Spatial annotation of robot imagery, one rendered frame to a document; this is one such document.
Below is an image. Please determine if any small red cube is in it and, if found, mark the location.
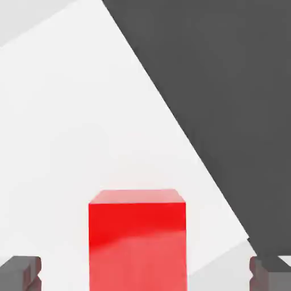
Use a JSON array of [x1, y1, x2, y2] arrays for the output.
[[88, 188, 188, 291]]

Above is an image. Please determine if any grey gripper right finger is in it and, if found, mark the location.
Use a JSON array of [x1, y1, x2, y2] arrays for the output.
[[249, 255, 291, 291]]

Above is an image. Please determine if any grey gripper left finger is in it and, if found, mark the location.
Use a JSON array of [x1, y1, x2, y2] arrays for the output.
[[0, 255, 43, 291]]

